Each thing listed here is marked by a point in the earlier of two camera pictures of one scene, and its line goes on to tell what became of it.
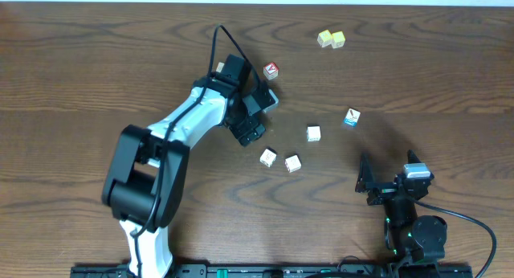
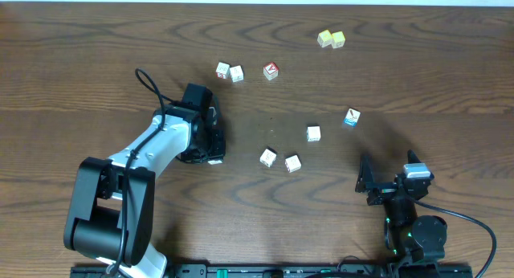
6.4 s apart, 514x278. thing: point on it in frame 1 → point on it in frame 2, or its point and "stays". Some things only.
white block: (268, 157) stays
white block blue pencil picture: (352, 116) stays
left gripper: (249, 130) → (218, 139)
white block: (293, 163) stays
